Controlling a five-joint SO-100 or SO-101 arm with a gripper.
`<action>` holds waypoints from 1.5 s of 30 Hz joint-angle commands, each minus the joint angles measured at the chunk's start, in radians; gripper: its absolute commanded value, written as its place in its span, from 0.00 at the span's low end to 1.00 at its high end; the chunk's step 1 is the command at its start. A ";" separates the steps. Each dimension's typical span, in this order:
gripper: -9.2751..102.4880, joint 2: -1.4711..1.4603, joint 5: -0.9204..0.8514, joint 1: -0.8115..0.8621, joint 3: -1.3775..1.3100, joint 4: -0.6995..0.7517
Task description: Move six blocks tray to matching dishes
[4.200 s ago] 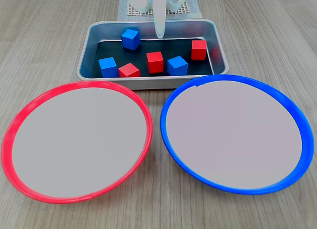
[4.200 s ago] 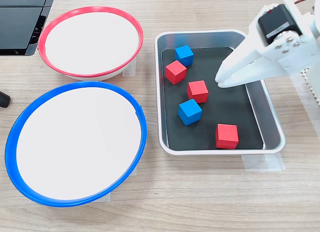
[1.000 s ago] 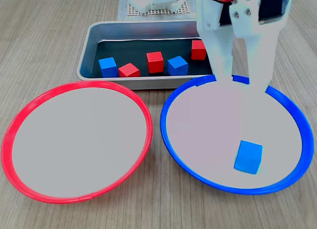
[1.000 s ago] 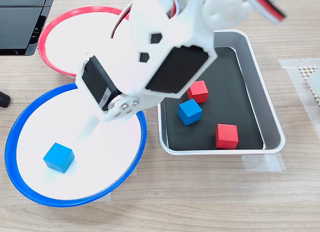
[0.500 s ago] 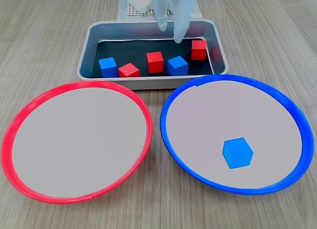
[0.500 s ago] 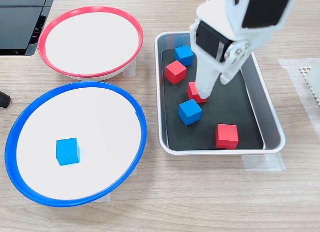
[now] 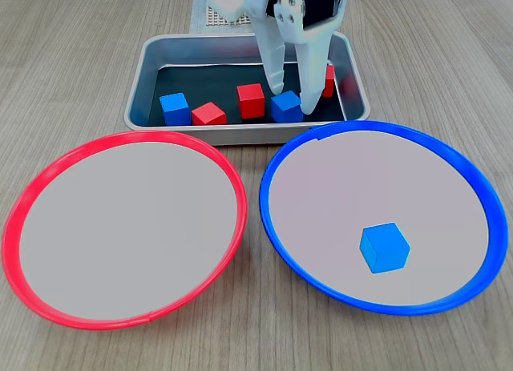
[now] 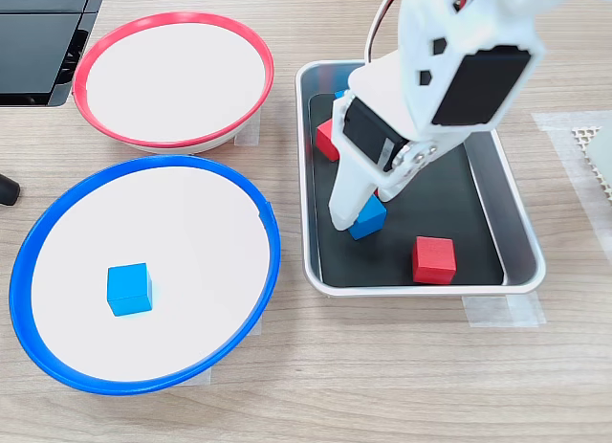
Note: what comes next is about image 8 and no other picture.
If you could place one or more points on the black flat electronic device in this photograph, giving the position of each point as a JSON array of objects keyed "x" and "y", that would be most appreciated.
[{"x": 33, "y": 50}]

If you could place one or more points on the white mesh anti-slip mat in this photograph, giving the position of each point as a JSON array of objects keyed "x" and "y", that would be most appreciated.
[{"x": 581, "y": 137}]

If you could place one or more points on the red rimmed white dish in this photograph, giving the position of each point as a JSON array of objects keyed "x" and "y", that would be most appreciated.
[{"x": 174, "y": 79}]

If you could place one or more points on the black tray liner mat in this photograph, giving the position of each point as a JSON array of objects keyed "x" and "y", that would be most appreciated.
[{"x": 430, "y": 208}]

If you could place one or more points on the blue rimmed white dish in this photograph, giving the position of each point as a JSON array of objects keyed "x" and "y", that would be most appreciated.
[{"x": 191, "y": 251}]

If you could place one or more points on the clear tape strip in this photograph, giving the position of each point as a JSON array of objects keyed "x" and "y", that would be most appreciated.
[
  {"x": 201, "y": 377},
  {"x": 249, "y": 133},
  {"x": 256, "y": 327},
  {"x": 504, "y": 311}
]

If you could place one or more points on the silver metal tray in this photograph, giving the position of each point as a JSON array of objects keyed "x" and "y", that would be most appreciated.
[{"x": 516, "y": 232}]

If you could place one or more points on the black rounded object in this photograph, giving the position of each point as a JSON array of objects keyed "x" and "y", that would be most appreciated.
[{"x": 8, "y": 189}]

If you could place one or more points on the blue wooden cube block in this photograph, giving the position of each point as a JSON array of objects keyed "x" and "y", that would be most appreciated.
[
  {"x": 370, "y": 220},
  {"x": 338, "y": 95},
  {"x": 129, "y": 290}
]

